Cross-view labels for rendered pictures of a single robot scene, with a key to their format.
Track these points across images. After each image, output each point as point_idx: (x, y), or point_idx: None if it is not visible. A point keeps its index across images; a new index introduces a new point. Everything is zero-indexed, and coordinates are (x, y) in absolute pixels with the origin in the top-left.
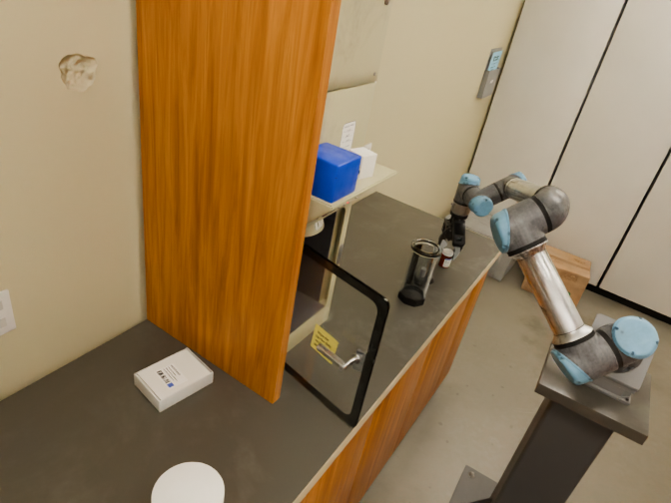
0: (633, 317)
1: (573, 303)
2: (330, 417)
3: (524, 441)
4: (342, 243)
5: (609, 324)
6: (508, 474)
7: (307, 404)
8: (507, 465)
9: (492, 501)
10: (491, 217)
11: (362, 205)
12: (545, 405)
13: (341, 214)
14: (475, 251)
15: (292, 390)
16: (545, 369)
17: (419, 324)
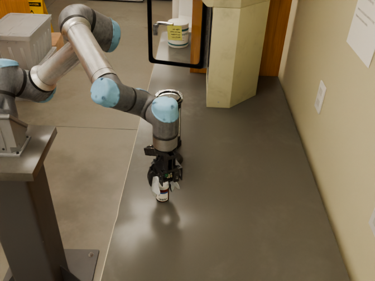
0: (3, 58)
1: (46, 61)
2: (164, 74)
3: (48, 207)
4: (210, 47)
5: (15, 75)
6: (56, 218)
7: (177, 74)
8: (51, 261)
9: (61, 248)
10: (120, 28)
11: (328, 254)
12: (41, 168)
13: (217, 28)
14: (135, 250)
15: (187, 75)
16: (49, 135)
17: (150, 127)
